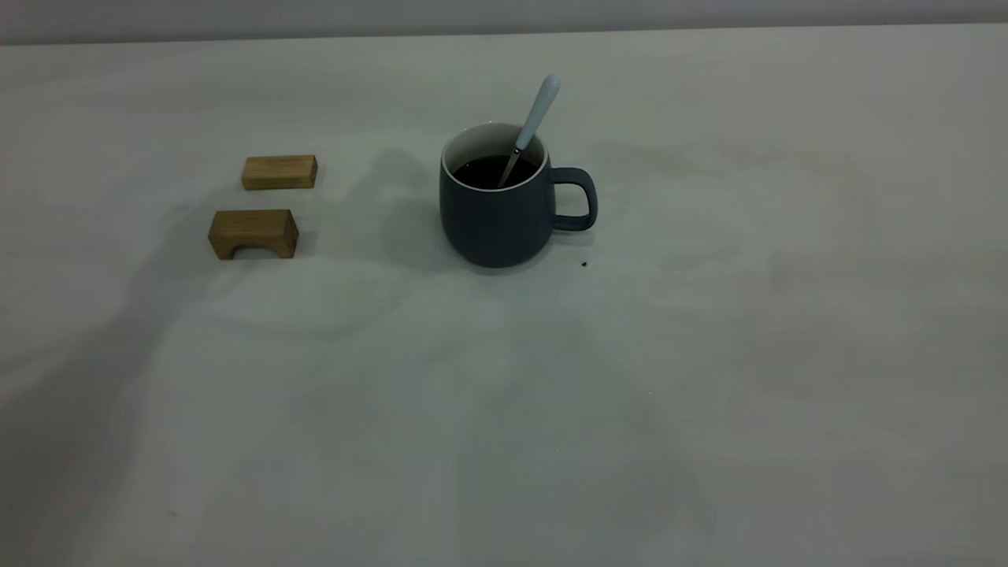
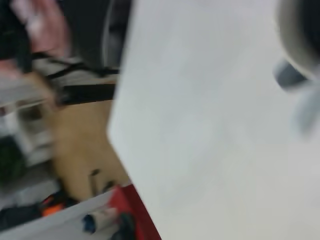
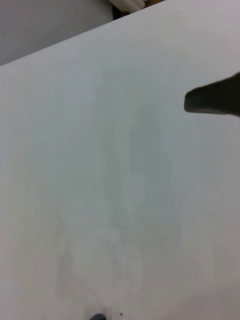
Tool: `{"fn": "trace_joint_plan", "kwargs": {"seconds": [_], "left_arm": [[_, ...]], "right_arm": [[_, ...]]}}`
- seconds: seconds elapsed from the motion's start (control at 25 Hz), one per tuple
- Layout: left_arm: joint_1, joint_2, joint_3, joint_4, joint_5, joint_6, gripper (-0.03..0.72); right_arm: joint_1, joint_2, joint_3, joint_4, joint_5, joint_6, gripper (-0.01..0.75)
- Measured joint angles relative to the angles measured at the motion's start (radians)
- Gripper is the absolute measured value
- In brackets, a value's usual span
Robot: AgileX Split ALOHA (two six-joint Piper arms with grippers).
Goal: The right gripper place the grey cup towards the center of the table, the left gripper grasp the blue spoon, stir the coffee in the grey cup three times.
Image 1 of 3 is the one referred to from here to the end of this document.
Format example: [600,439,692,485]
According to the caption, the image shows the arched wooden block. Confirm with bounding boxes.
[208,209,300,261]

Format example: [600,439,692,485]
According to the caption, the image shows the dark coffee liquid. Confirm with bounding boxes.
[453,155,540,191]

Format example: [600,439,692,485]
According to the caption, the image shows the spoon with pale blue handle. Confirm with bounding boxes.
[496,74,562,190]

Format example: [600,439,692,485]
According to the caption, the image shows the flat wooden block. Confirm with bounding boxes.
[241,154,319,191]

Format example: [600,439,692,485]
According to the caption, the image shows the grey ceramic mug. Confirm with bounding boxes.
[438,122,599,269]

